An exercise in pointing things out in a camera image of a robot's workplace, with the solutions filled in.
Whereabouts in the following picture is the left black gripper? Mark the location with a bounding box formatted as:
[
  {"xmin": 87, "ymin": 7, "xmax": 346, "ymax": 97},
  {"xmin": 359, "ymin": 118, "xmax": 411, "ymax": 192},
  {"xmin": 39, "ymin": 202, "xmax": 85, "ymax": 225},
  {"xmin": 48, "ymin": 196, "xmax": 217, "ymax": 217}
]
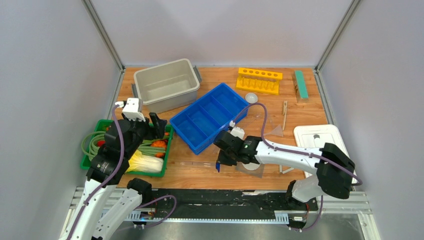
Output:
[{"xmin": 122, "ymin": 111, "xmax": 168, "ymax": 158}]

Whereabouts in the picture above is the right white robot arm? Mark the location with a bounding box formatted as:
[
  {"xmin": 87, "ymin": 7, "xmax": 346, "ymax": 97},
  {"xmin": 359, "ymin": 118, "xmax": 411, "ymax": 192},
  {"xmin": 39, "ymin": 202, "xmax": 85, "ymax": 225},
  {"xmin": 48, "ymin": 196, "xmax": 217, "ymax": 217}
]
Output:
[{"xmin": 213, "ymin": 130, "xmax": 355, "ymax": 210}]

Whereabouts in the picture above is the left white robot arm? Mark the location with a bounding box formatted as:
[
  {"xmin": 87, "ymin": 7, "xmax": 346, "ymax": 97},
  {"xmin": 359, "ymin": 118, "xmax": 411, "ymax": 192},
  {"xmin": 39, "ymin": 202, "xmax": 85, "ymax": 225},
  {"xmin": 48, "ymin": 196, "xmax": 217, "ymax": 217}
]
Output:
[{"xmin": 60, "ymin": 112, "xmax": 167, "ymax": 240}]

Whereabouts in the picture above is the small orange carrot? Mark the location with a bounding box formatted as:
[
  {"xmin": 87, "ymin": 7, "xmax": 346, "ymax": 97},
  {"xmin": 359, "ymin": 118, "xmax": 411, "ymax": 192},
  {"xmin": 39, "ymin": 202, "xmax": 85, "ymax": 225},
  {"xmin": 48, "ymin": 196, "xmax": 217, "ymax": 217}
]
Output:
[{"xmin": 154, "ymin": 152, "xmax": 166, "ymax": 159}]

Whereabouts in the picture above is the grey plastic tub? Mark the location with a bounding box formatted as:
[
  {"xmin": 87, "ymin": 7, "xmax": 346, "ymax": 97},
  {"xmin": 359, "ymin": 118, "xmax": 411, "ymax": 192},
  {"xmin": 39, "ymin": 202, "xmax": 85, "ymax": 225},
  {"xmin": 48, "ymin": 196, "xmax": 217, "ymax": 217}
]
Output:
[{"xmin": 133, "ymin": 58, "xmax": 202, "ymax": 113}]

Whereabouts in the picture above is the blue divided plastic tray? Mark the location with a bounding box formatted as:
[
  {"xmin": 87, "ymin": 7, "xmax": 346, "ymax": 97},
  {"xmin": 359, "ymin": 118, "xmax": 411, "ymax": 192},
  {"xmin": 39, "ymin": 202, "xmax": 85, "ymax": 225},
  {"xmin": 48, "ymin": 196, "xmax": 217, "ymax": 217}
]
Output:
[{"xmin": 170, "ymin": 83, "xmax": 249, "ymax": 155}]

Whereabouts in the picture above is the yellow napa cabbage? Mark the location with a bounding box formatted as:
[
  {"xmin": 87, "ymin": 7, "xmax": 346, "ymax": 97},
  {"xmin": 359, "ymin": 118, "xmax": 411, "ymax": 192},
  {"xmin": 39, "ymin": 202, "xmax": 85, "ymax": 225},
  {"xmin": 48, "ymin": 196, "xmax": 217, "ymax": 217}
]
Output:
[{"xmin": 126, "ymin": 150, "xmax": 164, "ymax": 174}]

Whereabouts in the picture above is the red chilli pepper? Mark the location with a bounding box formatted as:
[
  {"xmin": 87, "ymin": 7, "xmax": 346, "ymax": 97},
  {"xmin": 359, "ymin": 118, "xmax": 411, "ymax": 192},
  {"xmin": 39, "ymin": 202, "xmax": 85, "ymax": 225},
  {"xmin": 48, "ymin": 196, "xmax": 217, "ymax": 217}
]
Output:
[{"xmin": 96, "ymin": 140, "xmax": 105, "ymax": 148}]

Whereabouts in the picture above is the white evaporating dish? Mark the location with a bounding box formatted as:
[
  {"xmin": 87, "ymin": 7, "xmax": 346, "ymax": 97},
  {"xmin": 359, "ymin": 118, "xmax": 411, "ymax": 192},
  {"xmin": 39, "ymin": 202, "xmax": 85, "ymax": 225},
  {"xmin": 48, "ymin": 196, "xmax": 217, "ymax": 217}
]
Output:
[{"xmin": 245, "ymin": 92, "xmax": 258, "ymax": 104}]

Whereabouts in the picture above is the clay pipe triangle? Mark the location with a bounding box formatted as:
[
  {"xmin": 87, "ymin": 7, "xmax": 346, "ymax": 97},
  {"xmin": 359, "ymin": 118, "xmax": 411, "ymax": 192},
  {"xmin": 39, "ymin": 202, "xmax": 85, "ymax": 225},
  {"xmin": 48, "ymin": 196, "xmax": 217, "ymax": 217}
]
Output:
[{"xmin": 279, "ymin": 165, "xmax": 294, "ymax": 174}]

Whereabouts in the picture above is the green long beans bundle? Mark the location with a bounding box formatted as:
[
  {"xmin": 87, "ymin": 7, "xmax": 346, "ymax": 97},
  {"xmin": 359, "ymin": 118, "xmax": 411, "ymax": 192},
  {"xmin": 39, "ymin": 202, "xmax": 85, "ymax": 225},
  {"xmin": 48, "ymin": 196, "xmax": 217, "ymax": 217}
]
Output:
[{"xmin": 81, "ymin": 131, "xmax": 170, "ymax": 161}]

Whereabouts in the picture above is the wooden test tube clamp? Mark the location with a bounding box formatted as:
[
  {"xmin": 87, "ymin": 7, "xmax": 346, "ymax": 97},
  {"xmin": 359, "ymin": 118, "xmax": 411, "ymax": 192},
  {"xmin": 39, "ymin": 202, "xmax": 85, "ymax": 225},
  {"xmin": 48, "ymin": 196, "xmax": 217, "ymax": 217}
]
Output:
[{"xmin": 282, "ymin": 100, "xmax": 288, "ymax": 131}]

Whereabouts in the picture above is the yellow test tube rack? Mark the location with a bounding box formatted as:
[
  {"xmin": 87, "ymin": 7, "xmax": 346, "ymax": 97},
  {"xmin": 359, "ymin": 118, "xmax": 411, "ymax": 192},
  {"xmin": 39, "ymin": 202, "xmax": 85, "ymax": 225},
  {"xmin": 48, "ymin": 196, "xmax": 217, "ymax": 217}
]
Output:
[{"xmin": 235, "ymin": 67, "xmax": 283, "ymax": 95}]

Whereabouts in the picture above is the white tray lid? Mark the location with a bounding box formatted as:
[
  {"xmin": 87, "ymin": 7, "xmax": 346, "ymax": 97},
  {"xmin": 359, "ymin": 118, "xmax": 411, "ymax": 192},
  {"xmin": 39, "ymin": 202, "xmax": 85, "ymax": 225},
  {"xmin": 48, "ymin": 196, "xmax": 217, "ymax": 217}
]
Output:
[{"xmin": 293, "ymin": 124, "xmax": 350, "ymax": 157}]

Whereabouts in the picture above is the green and gold box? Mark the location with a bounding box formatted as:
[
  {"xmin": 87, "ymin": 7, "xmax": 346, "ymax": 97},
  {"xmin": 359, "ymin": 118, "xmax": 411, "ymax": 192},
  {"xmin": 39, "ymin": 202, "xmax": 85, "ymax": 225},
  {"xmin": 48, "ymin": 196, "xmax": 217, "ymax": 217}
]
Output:
[{"xmin": 292, "ymin": 70, "xmax": 309, "ymax": 103}]

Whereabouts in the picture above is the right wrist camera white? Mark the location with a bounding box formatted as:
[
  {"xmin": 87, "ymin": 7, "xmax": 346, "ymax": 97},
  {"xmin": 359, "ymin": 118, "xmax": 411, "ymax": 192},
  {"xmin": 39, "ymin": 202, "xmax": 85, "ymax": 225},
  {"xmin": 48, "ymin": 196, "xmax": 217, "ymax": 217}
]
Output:
[{"xmin": 229, "ymin": 120, "xmax": 245, "ymax": 140}]

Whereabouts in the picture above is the wire gauze with ceramic centre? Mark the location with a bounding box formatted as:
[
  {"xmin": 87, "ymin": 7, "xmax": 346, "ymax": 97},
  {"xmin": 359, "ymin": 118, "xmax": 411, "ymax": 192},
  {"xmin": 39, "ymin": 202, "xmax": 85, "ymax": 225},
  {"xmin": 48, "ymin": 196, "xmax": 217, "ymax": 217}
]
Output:
[{"xmin": 235, "ymin": 162, "xmax": 265, "ymax": 178}]

